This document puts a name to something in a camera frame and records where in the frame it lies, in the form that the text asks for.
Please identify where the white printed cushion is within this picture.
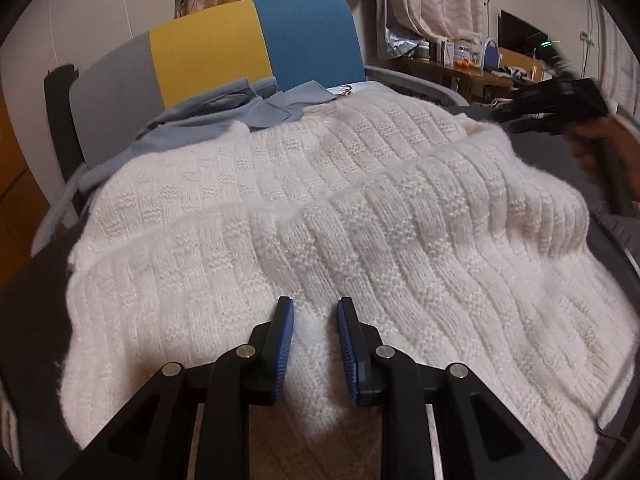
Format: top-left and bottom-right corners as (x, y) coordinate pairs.
(325, 81), (396, 103)

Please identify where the grey yellow blue chair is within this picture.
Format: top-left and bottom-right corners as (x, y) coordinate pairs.
(30, 0), (471, 261)

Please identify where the black rolled mat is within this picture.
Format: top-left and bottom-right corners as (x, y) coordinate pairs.
(44, 64), (86, 183)

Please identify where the grey-blue garment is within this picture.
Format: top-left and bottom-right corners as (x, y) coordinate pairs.
(82, 76), (333, 193)

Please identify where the silver foil bag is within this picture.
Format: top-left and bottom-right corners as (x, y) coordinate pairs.
(375, 0), (431, 61)

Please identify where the wooden panelled door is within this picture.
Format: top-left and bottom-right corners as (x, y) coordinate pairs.
(0, 95), (56, 261)

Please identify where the wooden desk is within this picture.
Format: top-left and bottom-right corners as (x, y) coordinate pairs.
(385, 47), (546, 106)

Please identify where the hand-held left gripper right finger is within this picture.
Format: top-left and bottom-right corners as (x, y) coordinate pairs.
(336, 297), (556, 480)

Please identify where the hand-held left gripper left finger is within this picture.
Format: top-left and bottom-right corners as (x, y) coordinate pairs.
(82, 296), (295, 480)

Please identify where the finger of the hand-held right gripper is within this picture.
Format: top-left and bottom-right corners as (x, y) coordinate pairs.
(492, 87), (553, 135)

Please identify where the blue chair back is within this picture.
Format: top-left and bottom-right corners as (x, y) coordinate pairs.
(481, 39), (502, 70)

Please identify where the white knitted sweater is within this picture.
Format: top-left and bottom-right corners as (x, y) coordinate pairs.
(60, 87), (628, 480)

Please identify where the person's right hand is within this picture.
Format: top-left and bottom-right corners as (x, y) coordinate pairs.
(562, 115), (640, 211)

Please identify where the black television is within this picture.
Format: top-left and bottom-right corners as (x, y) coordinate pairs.
(499, 9), (547, 61)

